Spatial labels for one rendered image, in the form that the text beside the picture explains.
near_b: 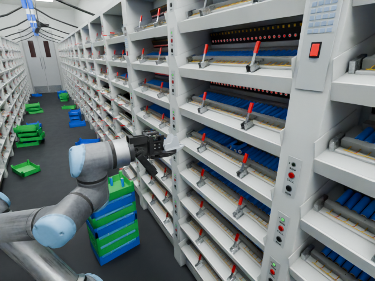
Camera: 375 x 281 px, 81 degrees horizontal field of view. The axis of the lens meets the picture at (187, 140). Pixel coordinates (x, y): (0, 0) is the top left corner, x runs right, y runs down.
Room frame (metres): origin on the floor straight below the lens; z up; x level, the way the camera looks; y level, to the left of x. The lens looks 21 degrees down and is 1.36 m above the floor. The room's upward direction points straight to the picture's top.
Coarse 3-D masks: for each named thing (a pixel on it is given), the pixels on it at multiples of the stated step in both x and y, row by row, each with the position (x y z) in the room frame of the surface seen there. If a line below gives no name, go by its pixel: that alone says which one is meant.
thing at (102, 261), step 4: (136, 240) 1.28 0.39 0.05; (128, 244) 1.24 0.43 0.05; (132, 244) 1.26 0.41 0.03; (136, 244) 1.28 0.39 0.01; (92, 248) 1.24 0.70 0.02; (124, 248) 1.22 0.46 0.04; (128, 248) 1.24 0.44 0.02; (96, 252) 1.22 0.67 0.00; (116, 252) 1.18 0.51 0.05; (120, 252) 1.20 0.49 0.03; (124, 252) 1.22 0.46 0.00; (96, 256) 1.18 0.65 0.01; (108, 256) 1.14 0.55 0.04; (112, 256) 1.16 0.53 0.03; (116, 256) 1.18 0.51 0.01; (100, 260) 1.11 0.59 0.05; (104, 260) 1.12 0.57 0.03; (108, 260) 1.14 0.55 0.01; (100, 264) 1.11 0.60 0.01
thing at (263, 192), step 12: (180, 132) 1.10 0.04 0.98; (192, 144) 1.04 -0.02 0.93; (204, 156) 0.91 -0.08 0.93; (216, 156) 0.89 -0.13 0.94; (228, 156) 0.87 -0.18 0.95; (216, 168) 0.84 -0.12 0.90; (228, 168) 0.79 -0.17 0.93; (240, 168) 0.77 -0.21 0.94; (252, 168) 0.75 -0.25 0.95; (240, 180) 0.71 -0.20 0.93; (252, 180) 0.69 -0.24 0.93; (252, 192) 0.66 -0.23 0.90; (264, 192) 0.63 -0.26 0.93
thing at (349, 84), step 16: (352, 48) 0.53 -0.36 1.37; (368, 48) 0.57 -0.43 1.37; (336, 64) 0.50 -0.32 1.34; (352, 64) 0.51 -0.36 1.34; (368, 64) 0.51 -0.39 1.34; (336, 80) 0.50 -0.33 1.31; (352, 80) 0.48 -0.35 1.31; (368, 80) 0.46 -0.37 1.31; (336, 96) 0.50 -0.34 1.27; (352, 96) 0.47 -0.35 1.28; (368, 96) 0.45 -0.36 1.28
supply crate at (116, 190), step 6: (120, 174) 1.43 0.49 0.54; (108, 180) 1.38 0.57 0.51; (114, 180) 1.41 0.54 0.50; (120, 180) 1.43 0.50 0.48; (126, 180) 1.38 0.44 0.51; (132, 180) 1.31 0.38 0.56; (108, 186) 1.35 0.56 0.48; (114, 186) 1.35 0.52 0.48; (120, 186) 1.35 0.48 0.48; (126, 186) 1.35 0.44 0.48; (132, 186) 1.29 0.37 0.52; (114, 192) 1.21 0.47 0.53; (120, 192) 1.23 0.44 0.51; (126, 192) 1.26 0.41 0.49; (114, 198) 1.21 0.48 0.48
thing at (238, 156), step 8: (200, 136) 1.05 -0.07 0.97; (216, 144) 0.94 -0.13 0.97; (224, 152) 0.88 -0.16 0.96; (232, 152) 0.85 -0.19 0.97; (232, 160) 0.82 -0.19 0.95; (240, 160) 0.81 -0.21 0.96; (248, 160) 0.78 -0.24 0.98; (256, 168) 0.73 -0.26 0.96; (264, 168) 0.71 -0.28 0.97; (272, 176) 0.67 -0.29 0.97
